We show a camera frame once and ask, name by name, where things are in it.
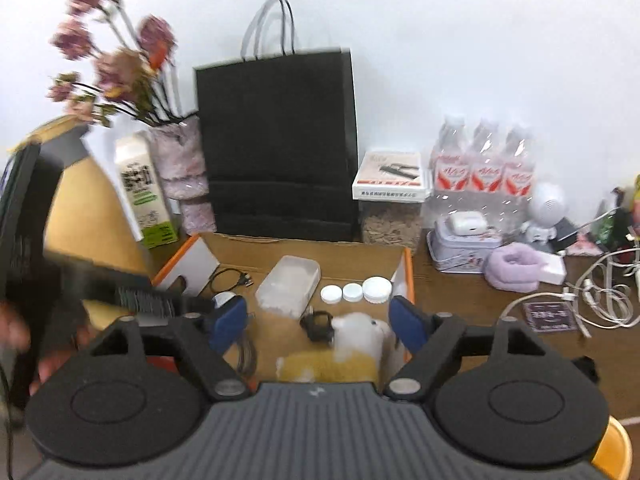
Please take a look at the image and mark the yellow bear mug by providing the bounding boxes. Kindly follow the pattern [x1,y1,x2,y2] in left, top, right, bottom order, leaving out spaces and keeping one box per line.
[592,415,633,480]

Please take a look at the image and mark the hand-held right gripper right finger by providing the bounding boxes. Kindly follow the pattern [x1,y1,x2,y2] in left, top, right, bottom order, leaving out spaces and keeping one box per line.
[382,295,551,403]

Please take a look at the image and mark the black strap clip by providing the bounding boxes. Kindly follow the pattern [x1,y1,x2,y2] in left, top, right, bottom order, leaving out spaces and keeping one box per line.
[299,310,335,343]

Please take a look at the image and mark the small black object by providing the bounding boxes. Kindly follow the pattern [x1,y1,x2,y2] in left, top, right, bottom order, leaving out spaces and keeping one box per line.
[572,356,600,386]

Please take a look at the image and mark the white card insert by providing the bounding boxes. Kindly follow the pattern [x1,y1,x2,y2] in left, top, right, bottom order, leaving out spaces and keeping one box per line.
[154,236,222,297]

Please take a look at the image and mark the white stapler box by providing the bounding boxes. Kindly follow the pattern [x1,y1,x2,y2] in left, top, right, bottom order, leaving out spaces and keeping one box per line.
[351,150,432,202]

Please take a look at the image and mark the small white box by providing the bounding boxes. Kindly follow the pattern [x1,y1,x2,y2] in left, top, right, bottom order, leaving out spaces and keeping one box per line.
[530,251,568,285]

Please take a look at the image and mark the clear plastic cotton swab box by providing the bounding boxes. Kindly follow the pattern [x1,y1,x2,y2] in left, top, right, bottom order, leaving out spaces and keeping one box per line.
[255,255,322,320]

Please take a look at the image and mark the colourful snack packet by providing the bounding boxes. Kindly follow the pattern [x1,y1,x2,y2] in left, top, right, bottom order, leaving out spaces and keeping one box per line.
[597,175,640,261]

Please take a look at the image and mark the black power adapter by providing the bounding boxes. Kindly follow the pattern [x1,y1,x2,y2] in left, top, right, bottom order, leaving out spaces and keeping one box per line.
[555,217,581,251]

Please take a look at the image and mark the white and yellow plush toy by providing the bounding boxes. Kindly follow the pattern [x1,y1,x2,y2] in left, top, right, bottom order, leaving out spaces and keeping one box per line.
[276,311,396,386]

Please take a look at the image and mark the black paper bag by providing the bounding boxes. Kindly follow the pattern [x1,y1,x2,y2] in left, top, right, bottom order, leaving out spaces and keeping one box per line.
[194,0,360,242]

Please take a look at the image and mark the dried pink roses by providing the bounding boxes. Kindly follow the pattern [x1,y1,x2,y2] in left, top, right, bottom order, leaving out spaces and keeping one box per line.
[47,0,181,128]

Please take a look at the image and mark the dark printed card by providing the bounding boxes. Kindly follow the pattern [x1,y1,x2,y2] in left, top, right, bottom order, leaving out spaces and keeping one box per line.
[522,300,579,334]

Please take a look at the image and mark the white and green milk carton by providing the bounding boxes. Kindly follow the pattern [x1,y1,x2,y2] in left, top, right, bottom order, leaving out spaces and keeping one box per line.
[114,130,181,250]

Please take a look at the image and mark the larger white lid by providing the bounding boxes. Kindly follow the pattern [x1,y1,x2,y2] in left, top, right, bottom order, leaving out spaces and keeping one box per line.
[362,277,392,305]

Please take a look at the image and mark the yellow thermos jug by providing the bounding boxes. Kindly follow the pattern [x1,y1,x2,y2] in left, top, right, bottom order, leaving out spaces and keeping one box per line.
[10,115,153,341]

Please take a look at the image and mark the black usb cable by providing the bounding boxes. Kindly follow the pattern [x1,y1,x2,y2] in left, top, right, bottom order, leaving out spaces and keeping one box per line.
[209,266,254,295]

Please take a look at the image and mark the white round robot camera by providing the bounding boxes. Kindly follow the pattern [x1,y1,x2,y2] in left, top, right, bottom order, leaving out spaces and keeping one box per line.
[520,182,566,245]

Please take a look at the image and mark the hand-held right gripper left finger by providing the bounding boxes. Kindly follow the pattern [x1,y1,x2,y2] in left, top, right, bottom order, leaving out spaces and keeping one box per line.
[92,296,256,404]

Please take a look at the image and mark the black hairbrush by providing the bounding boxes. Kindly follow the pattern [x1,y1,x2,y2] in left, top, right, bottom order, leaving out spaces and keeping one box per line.
[114,280,213,318]

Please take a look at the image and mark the purple rolled towel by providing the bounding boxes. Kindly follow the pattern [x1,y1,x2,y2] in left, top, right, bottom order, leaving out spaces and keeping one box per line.
[487,241,543,292]

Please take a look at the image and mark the clear container of wood chips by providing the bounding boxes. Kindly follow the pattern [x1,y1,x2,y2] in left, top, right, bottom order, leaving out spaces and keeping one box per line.
[359,199,425,249]

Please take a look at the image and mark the clear water bottle red label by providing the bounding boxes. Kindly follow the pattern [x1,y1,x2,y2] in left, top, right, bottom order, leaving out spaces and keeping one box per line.
[501,124,537,199]
[431,115,471,197]
[470,119,504,197]

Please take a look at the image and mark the pink mottled vase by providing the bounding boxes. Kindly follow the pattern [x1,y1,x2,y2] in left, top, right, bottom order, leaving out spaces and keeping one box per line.
[149,119,217,236]

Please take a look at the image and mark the white patterned tin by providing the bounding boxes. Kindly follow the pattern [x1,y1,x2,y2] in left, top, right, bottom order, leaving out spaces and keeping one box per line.
[426,217,503,275]

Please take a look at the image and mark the tangle of white cables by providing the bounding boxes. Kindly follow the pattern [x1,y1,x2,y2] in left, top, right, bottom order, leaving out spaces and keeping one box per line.
[500,207,640,341]

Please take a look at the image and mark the person's left hand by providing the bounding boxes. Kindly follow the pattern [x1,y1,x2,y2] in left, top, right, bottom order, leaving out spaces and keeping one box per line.
[0,302,98,396]

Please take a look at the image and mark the red cardboard box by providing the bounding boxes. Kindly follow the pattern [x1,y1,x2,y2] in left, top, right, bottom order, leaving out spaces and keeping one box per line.
[147,232,416,376]

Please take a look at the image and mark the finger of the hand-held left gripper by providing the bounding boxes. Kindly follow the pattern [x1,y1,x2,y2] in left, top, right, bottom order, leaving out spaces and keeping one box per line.
[46,252,157,307]

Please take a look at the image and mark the white earbuds case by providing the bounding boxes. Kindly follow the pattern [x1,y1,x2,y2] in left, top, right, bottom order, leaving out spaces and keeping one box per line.
[447,214,484,235]

